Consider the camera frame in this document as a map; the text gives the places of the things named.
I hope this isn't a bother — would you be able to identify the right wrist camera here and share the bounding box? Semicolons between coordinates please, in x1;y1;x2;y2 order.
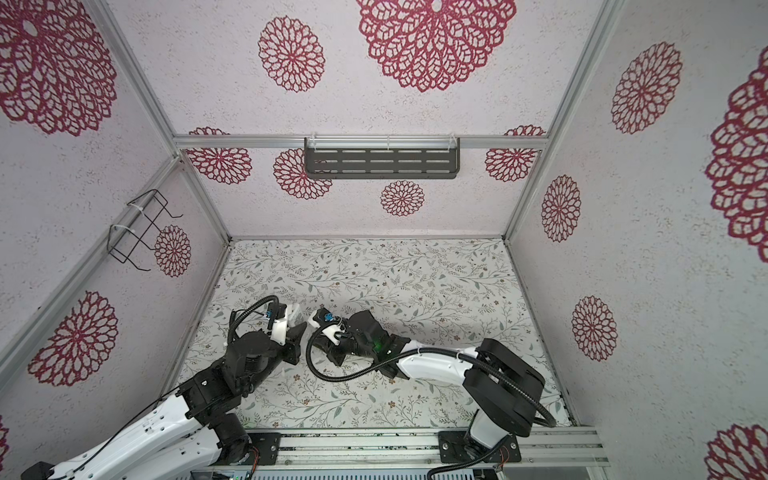
307;307;347;346

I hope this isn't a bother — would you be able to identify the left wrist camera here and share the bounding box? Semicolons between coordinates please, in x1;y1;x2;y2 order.
265;301;290;346

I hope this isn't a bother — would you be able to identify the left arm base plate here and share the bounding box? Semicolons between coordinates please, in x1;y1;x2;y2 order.
242;432;282;467

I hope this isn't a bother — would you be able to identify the black wire wall rack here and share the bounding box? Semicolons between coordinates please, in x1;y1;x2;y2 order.
106;188;182;272

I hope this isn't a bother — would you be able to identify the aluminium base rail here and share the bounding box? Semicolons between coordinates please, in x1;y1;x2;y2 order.
235;427;610;472

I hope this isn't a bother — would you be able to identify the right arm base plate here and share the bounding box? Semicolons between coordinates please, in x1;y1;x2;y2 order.
437;430;522;464

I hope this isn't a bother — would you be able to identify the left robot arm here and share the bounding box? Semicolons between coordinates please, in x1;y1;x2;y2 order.
21;323;307;479

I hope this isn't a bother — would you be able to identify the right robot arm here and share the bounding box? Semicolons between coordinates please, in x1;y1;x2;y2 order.
305;308;557;448

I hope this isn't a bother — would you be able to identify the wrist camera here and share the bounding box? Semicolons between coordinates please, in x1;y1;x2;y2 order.
307;307;347;346
265;301;290;346

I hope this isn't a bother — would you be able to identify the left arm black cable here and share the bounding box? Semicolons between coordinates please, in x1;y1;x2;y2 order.
226;295;280;346

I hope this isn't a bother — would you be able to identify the grey wall shelf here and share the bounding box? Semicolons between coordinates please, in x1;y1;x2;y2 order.
303;137;461;180

